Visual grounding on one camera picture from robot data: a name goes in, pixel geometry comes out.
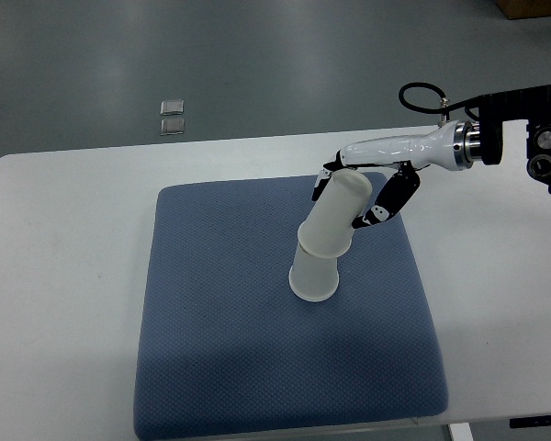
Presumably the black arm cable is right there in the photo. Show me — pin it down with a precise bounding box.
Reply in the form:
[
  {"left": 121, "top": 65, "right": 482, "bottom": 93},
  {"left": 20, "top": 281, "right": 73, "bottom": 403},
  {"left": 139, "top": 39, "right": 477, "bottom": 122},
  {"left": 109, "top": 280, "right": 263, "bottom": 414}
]
[{"left": 398, "top": 82, "right": 488, "bottom": 128}]

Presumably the upper metal floor plate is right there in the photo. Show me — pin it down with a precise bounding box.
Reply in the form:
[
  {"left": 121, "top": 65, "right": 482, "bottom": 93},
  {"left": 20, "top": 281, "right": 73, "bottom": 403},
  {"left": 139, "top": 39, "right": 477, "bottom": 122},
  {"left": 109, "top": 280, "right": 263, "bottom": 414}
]
[{"left": 160, "top": 99, "right": 185, "bottom": 116}]

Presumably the blue square cushion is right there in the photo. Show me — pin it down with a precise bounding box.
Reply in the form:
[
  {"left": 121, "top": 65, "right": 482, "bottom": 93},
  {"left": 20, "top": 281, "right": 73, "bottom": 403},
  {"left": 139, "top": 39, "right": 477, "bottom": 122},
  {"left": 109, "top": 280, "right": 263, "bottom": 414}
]
[{"left": 133, "top": 176, "right": 448, "bottom": 440}]

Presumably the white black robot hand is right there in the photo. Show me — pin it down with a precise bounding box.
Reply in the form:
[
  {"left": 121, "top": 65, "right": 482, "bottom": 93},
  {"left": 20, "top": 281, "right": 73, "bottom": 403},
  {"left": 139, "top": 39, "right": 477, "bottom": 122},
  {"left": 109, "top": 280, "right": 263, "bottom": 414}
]
[{"left": 311, "top": 124, "right": 459, "bottom": 229}]

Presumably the white paper cup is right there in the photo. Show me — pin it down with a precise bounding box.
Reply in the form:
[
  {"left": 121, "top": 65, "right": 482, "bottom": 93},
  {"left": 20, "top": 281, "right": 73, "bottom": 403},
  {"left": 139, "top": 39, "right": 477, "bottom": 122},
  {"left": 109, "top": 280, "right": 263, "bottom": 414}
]
[
  {"left": 298, "top": 169, "right": 373, "bottom": 258},
  {"left": 288, "top": 244, "right": 340, "bottom": 302}
]

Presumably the white paper cup on cushion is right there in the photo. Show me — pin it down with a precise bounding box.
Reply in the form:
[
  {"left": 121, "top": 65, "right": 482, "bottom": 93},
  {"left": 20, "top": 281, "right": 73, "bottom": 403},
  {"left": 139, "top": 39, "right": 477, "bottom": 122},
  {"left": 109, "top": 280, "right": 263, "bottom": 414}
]
[{"left": 288, "top": 244, "right": 340, "bottom": 302}]

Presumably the white table leg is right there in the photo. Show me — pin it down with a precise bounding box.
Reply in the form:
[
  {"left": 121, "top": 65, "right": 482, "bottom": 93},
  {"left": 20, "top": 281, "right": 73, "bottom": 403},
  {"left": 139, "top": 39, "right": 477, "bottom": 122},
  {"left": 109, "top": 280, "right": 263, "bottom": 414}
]
[{"left": 448, "top": 423, "right": 474, "bottom": 441}]

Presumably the brown cardboard box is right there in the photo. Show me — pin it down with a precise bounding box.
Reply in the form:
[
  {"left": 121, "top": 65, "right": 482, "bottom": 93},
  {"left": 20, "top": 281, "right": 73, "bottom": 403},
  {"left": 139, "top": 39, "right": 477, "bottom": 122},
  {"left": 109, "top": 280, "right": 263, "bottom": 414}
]
[{"left": 495, "top": 0, "right": 551, "bottom": 19}]

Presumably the black table control panel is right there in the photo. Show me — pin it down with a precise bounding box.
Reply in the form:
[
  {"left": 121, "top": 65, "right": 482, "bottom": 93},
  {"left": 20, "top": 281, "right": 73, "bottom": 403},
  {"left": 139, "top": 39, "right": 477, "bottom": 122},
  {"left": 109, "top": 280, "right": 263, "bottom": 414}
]
[{"left": 509, "top": 414, "right": 551, "bottom": 429}]

